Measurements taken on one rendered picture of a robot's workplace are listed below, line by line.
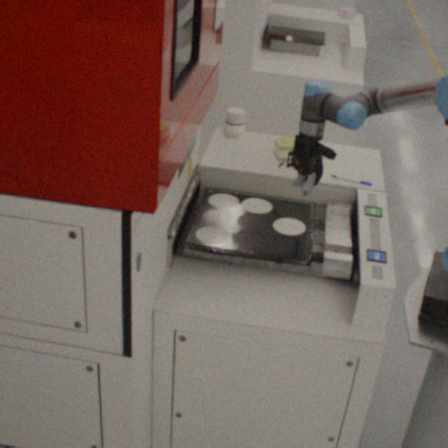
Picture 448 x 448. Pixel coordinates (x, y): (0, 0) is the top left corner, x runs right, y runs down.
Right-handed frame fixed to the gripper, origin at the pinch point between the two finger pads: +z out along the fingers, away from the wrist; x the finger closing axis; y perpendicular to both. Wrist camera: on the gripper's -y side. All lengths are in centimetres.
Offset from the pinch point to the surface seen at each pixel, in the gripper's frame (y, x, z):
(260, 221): 11.6, -7.4, 10.0
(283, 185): -7.4, -15.4, 6.6
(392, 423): -36, 33, 100
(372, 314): 18.4, 41.3, 13.4
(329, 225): -7.2, 5.4, 12.0
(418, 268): -142, -23, 100
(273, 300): 29.7, 16.2, 18.0
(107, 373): 78, 6, 25
